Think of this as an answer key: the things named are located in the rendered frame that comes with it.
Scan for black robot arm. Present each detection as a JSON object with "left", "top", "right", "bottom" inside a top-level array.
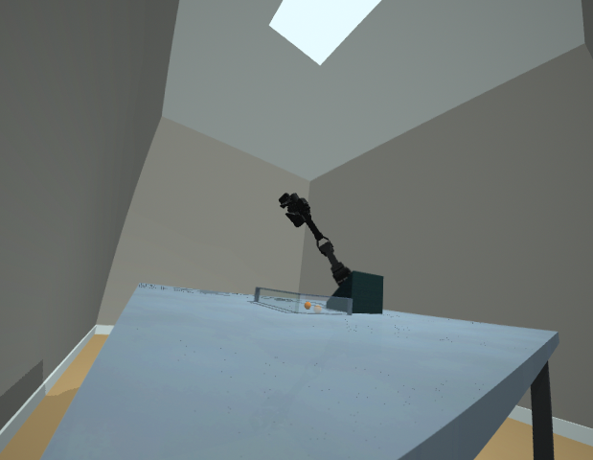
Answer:
[{"left": 290, "top": 193, "right": 351, "bottom": 286}]

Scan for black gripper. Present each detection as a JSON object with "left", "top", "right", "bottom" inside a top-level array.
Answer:
[{"left": 279, "top": 193, "right": 306, "bottom": 227}]

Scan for low clear walls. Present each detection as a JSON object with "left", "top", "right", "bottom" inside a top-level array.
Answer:
[{"left": 255, "top": 287, "right": 352, "bottom": 315}]

